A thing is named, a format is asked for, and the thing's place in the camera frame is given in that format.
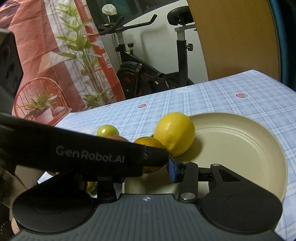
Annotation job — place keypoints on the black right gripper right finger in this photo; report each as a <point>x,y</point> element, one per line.
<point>226,199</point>

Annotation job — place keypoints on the red floral curtain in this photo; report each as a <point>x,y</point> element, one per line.
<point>53,61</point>

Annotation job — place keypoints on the black exercise bike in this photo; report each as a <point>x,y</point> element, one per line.
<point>153,54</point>

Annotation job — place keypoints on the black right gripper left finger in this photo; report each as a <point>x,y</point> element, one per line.
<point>60,204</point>

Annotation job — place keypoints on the beige round plate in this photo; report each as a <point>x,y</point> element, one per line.
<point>242,145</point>

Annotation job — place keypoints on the small yellow lemon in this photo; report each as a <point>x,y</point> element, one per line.
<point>91,187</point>

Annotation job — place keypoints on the large yellow lemon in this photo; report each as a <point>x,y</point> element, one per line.
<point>176,132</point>

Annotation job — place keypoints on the orange with dark spots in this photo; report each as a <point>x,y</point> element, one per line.
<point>156,158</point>

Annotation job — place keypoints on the blue plaid tablecloth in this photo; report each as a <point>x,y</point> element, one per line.
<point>250,93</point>

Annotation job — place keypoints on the blue curtain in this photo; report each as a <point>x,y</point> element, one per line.
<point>284,20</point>

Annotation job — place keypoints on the red brown apple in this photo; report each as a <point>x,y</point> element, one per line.
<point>116,137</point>

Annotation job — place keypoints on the green round fruit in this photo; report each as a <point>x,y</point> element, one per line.
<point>107,130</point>

